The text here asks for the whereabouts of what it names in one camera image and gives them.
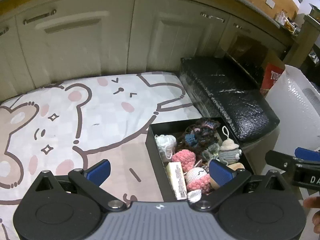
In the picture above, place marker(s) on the black bubble-wrapped package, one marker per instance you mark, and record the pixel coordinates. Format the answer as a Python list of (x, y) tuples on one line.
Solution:
[(221, 87)]

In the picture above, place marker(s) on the pink white crocheted doll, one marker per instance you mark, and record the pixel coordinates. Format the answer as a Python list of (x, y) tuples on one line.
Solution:
[(198, 183)]

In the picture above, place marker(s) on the cartoon bear bed sheet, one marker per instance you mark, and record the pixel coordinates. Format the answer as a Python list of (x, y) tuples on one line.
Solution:
[(77, 123)]

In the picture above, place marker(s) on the white cabinet row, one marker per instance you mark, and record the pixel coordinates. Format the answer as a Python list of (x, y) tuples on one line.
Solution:
[(67, 39)]

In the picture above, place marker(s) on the pink crocheted ball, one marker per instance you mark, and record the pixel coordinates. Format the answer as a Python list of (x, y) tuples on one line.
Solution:
[(186, 158)]

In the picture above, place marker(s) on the grey crocheted mouse toy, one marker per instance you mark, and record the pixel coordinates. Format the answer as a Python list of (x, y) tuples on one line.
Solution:
[(230, 151)]

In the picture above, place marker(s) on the black shallow cardboard box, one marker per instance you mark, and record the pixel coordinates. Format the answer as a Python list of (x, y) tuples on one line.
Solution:
[(175, 128)]

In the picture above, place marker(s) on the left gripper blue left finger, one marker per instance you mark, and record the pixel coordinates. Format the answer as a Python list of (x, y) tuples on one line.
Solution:
[(88, 184)]

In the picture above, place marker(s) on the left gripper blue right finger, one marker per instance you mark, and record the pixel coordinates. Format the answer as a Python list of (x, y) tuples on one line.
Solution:
[(229, 182)]

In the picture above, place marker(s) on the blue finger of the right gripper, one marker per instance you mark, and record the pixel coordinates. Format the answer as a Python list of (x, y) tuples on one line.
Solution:
[(306, 154)]

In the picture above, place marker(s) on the white fluffy yarn ball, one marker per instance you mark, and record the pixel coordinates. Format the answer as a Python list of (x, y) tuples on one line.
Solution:
[(166, 145)]

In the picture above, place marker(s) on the dark crocheted scrunchie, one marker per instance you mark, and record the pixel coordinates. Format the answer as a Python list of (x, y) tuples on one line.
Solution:
[(199, 136)]

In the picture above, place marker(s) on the oval wooden box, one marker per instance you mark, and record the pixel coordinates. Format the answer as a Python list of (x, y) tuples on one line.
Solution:
[(234, 167)]

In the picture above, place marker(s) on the red printed box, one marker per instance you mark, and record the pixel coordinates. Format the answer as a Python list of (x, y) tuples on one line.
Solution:
[(271, 75)]

